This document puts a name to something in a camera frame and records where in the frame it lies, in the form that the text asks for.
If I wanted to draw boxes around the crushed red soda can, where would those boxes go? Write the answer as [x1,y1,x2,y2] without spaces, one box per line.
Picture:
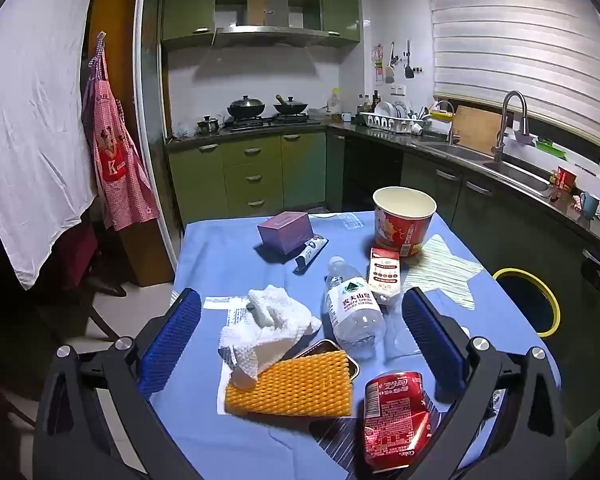
[362,371,438,473]

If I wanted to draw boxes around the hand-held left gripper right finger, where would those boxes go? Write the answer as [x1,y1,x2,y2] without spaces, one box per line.
[401,287,566,480]

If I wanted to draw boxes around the steel sink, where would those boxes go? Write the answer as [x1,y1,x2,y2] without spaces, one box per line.
[415,140,556,196]

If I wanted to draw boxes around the white milk carton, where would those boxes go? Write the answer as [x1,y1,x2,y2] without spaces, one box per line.
[367,247,403,306]

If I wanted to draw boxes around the purple cardboard box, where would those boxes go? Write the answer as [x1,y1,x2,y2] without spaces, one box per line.
[257,211,315,255]

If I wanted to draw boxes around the white cloth towel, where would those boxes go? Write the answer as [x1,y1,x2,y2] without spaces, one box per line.
[217,285,323,391]

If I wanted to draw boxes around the clear plastic cup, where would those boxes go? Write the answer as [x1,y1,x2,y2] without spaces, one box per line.
[382,290,426,361]

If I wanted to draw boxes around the steel faucet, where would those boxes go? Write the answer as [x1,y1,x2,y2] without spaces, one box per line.
[490,90,531,161]

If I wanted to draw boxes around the group of sauce bottles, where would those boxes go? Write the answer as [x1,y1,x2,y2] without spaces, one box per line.
[355,90,382,114]

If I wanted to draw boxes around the steel range hood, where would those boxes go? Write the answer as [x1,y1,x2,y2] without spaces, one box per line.
[212,25,331,48]

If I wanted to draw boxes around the white toothpaste tube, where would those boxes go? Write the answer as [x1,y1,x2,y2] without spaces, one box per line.
[294,237,328,275]

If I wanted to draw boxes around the clear plastic water bottle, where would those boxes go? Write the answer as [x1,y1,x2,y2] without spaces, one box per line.
[321,256,387,361]

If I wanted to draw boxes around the green tray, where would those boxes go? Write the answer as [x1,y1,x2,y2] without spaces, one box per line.
[535,137,566,156]

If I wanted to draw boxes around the wooden cutting board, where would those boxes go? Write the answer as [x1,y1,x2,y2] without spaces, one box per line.
[450,105,508,157]

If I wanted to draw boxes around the white sliding door frame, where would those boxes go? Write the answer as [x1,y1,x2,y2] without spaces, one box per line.
[132,0,183,261]

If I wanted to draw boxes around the dark green lower cabinets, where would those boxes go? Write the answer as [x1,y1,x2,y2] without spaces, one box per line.
[325,130,600,321]

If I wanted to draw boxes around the black wok with lid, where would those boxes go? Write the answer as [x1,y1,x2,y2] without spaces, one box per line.
[226,94,267,120]

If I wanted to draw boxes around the green upper cabinets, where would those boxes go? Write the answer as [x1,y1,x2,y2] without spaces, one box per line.
[161,0,363,51]

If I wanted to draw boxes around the gas stove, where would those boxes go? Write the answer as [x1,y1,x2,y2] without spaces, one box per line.
[222,112,311,131]

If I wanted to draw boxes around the white dish rack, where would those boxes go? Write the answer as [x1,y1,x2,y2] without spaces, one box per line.
[365,100,433,136]

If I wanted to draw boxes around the light green lower cabinet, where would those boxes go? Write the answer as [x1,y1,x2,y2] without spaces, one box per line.
[166,127,328,226]

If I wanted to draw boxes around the black wok with handle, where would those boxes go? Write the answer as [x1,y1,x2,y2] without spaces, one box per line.
[272,94,310,116]

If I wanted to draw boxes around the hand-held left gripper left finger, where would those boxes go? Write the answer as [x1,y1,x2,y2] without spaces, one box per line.
[32,287,203,480]

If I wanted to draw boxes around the blue star-print tablecloth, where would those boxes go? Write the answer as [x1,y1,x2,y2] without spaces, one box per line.
[147,210,563,480]

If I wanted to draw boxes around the yellow basket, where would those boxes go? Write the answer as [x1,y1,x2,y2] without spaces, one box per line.
[428,101,456,122]

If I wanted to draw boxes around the red checked apron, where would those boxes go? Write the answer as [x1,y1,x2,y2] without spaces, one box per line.
[82,32,161,231]

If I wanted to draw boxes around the white window blind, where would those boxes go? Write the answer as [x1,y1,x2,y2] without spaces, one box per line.
[422,0,600,148]

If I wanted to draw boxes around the red paper bucket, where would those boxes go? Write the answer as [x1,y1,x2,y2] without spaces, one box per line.
[371,186,438,258]

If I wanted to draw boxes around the yellow-rimmed trash bin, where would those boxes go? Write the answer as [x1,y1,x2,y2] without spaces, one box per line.
[491,267,562,338]

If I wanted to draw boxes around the maroon cloth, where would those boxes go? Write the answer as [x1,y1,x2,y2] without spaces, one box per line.
[65,222,101,283]

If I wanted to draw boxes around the brown wooden panel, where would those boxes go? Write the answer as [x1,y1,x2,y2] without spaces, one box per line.
[87,0,176,286]

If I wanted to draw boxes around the dark wooden chair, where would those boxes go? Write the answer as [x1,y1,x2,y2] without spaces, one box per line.
[30,220,128,341]

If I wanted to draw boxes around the foil tray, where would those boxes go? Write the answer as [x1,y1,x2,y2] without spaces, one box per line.
[292,339,361,378]

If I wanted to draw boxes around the blue mug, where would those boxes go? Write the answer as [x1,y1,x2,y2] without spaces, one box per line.
[579,192,600,221]

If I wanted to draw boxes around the orange foam net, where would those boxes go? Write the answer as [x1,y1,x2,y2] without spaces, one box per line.
[224,350,355,418]

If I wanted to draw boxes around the white hanging cloth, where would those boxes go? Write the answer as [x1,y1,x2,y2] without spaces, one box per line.
[0,0,101,291]

